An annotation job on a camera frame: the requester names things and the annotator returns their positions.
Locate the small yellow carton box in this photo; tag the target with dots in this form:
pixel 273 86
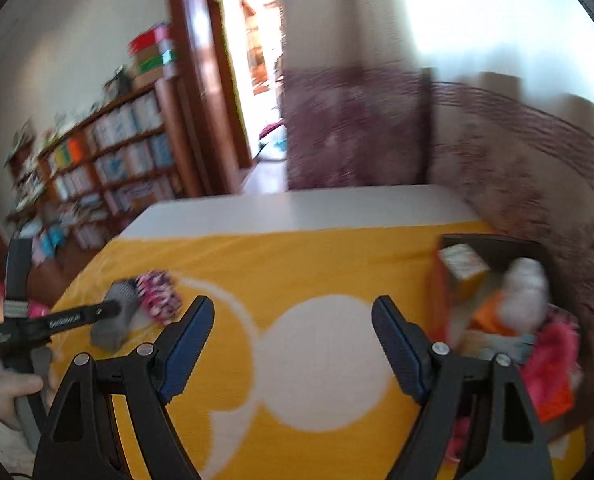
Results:
pixel 466 270

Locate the grey sock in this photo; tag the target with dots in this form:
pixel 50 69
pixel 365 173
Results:
pixel 110 333

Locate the red cardboard storage box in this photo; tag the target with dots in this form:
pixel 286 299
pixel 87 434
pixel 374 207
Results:
pixel 450 319

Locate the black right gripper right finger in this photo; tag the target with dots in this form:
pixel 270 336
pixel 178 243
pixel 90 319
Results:
pixel 503 438

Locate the pink foam roller knot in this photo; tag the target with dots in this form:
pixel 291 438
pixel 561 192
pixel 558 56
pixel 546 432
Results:
pixel 547 371

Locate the wooden door frame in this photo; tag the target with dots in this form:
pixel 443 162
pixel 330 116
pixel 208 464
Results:
pixel 206 73

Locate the pink black patterned sock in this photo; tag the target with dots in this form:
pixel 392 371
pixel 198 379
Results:
pixel 158 297

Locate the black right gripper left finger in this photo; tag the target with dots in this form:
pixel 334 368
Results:
pixel 81 439

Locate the purple patterned curtain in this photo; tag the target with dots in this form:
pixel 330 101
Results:
pixel 491 98

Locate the white fluffy ball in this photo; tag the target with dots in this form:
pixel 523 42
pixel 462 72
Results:
pixel 524 301

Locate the wooden bookshelf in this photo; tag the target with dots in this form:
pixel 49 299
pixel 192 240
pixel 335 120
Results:
pixel 86 185

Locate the left hand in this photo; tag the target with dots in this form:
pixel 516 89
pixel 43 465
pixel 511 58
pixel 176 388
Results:
pixel 14 385

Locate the stacked coloured boxes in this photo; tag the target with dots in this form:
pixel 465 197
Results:
pixel 153 55

